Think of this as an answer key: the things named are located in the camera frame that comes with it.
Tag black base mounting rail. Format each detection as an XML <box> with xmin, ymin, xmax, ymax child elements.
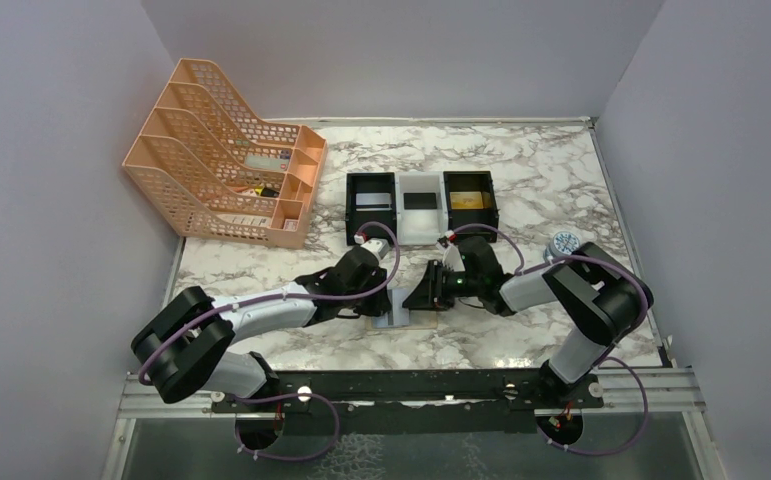
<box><xmin>211</xmin><ymin>368</ymin><xmax>604</xmax><ymax>436</ymax></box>

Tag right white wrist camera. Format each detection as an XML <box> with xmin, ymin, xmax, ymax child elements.
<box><xmin>437</xmin><ymin>230</ymin><xmax>465</xmax><ymax>272</ymax></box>

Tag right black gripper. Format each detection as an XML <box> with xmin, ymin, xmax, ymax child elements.
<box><xmin>403</xmin><ymin>258</ymin><xmax>483</xmax><ymax>310</ymax></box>

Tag black card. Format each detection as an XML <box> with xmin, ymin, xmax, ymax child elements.
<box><xmin>403</xmin><ymin>192</ymin><xmax>438</xmax><ymax>210</ymax></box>

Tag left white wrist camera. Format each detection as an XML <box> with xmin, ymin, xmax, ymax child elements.
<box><xmin>354</xmin><ymin>233</ymin><xmax>391</xmax><ymax>262</ymax></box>

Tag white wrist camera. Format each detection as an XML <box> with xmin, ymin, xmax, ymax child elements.
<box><xmin>354</xmin><ymin>233</ymin><xmax>391</xmax><ymax>262</ymax></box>
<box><xmin>437</xmin><ymin>230</ymin><xmax>465</xmax><ymax>272</ymax></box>

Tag black right tray bin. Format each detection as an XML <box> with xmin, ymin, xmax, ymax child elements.
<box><xmin>443</xmin><ymin>171</ymin><xmax>500</xmax><ymax>243</ymax></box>

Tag peach plastic file organizer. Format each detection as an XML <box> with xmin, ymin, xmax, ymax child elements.
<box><xmin>122</xmin><ymin>58</ymin><xmax>327</xmax><ymax>249</ymax></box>

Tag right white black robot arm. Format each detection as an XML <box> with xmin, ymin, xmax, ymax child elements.
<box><xmin>402</xmin><ymin>237</ymin><xmax>654</xmax><ymax>407</ymax></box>

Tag white middle tray bin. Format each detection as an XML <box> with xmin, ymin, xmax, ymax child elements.
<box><xmin>395</xmin><ymin>172</ymin><xmax>447</xmax><ymax>246</ymax></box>

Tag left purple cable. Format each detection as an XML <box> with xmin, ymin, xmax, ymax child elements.
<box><xmin>136</xmin><ymin>221</ymin><xmax>402</xmax><ymax>389</ymax></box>

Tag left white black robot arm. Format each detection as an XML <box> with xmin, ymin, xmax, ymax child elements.
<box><xmin>131</xmin><ymin>239</ymin><xmax>392</xmax><ymax>411</ymax></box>

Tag black tray bin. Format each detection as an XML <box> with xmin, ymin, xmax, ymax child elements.
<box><xmin>344</xmin><ymin>172</ymin><xmax>398</xmax><ymax>246</ymax></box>
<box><xmin>443</xmin><ymin>171</ymin><xmax>500</xmax><ymax>243</ymax></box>

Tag gold card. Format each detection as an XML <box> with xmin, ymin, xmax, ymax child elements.
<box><xmin>450</xmin><ymin>191</ymin><xmax>490</xmax><ymax>210</ymax></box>

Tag blue white round tin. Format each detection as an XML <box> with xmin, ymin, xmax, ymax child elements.
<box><xmin>543</xmin><ymin>231</ymin><xmax>581</xmax><ymax>261</ymax></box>

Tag black left tray bin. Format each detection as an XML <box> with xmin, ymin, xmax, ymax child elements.
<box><xmin>344</xmin><ymin>172</ymin><xmax>398</xmax><ymax>246</ymax></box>

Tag items in organizer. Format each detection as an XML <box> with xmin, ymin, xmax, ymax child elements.
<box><xmin>214</xmin><ymin>139</ymin><xmax>292</xmax><ymax>226</ymax></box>

